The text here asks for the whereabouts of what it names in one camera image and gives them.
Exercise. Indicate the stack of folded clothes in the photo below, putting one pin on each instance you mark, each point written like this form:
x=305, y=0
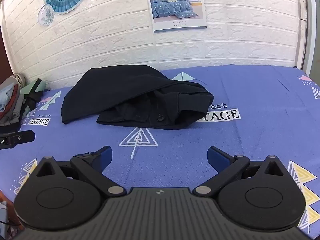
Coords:
x=10, y=100

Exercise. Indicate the round white hand fan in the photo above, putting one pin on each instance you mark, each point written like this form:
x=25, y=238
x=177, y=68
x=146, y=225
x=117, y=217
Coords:
x=46, y=15

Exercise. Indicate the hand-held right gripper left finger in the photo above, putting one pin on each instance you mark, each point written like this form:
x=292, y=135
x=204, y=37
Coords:
x=103, y=158

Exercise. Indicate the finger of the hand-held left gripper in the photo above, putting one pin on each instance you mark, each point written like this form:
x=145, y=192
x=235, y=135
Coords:
x=22, y=137

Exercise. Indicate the wall poster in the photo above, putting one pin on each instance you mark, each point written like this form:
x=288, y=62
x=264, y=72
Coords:
x=177, y=5

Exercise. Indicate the blue printed bed sheet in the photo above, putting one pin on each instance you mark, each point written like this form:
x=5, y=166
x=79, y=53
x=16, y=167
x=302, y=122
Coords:
x=250, y=130

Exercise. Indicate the colourful printed cloth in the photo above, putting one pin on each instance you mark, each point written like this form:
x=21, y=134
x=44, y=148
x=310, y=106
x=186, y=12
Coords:
x=6, y=210

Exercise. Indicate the black pants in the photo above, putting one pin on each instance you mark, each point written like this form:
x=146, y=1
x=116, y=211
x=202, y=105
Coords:
x=112, y=90

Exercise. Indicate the white window frame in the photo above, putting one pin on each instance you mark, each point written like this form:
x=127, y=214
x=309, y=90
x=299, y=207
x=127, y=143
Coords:
x=308, y=25

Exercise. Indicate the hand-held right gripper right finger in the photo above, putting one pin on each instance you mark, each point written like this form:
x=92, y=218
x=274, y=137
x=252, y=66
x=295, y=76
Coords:
x=216, y=158

